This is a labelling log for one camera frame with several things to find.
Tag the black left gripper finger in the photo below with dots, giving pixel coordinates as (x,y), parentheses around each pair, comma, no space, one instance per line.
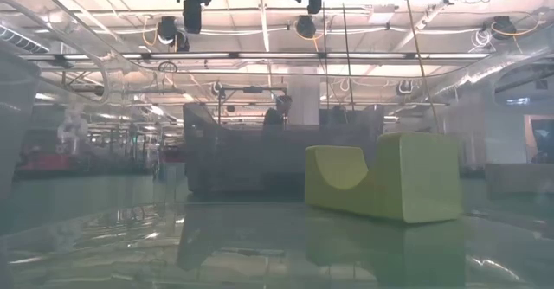
(315,3)
(192,16)

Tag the yellow arch block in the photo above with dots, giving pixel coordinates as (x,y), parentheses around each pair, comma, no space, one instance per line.
(415,176)

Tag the clear plastic bin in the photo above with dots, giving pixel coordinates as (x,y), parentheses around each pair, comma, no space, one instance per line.
(259,245)

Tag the long ceiling light bar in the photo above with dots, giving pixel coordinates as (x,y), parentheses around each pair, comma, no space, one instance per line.
(277,55)

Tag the white building column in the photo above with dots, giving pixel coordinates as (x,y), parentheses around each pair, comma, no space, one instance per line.
(305,103)

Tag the person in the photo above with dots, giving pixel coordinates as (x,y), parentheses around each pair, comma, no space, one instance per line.
(277,113)

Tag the dark smoky plastic bin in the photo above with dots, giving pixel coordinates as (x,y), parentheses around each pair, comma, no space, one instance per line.
(233,159)

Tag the red cart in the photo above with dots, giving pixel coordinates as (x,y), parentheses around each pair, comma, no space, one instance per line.
(43,162)

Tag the green table mat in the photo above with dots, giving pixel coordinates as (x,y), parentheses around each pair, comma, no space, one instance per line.
(65,202)

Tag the black metal gantry frame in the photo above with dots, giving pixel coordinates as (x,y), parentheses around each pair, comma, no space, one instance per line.
(253,89)

